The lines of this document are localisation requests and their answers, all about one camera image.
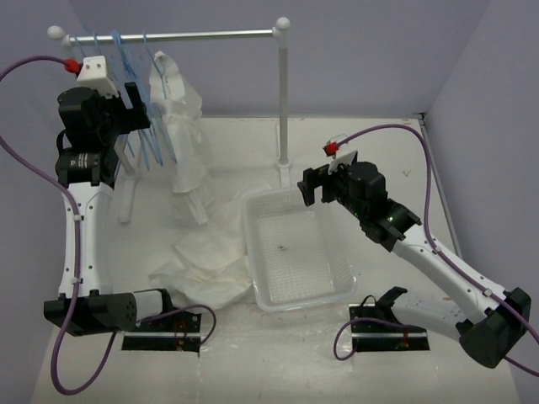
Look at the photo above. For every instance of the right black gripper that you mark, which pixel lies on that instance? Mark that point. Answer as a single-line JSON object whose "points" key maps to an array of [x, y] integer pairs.
{"points": [[313, 178]]}

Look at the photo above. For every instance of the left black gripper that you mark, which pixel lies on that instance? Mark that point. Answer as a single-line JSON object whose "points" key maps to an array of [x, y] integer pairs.
{"points": [[133, 118]]}

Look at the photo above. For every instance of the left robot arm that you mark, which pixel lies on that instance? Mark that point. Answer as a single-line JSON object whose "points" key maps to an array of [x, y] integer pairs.
{"points": [[86, 169]]}

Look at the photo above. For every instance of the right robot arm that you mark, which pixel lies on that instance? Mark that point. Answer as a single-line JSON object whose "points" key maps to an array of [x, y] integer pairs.
{"points": [[484, 317]]}

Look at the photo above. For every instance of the white ruffled skirt left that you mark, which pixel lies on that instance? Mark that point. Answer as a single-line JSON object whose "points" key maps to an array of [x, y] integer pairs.
{"points": [[181, 112]]}

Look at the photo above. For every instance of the white plastic basket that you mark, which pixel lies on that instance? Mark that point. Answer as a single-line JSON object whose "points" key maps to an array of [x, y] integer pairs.
{"points": [[296, 256]]}

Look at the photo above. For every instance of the white metal clothes rack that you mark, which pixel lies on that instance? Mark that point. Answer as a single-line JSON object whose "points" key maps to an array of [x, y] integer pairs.
{"points": [[148, 138]]}

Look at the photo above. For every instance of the blue wire hanger with skirt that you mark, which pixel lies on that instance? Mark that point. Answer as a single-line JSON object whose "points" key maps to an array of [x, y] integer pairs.
{"points": [[160, 72]]}

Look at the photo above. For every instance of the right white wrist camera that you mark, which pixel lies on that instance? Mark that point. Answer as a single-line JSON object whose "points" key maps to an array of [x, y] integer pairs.
{"points": [[344, 154]]}

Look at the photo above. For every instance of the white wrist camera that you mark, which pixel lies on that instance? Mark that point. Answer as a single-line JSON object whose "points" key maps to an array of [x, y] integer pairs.
{"points": [[344, 154], [94, 74]]}

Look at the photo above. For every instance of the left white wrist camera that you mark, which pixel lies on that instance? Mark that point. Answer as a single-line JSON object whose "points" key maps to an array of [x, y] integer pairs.
{"points": [[94, 74]]}

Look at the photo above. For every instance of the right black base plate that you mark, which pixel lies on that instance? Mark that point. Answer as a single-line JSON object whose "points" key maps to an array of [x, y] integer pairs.
{"points": [[376, 337]]}

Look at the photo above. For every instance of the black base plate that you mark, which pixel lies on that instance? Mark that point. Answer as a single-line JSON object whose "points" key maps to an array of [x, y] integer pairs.
{"points": [[177, 333], [376, 337]]}

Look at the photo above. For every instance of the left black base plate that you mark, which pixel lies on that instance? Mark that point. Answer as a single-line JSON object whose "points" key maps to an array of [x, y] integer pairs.
{"points": [[177, 333]]}

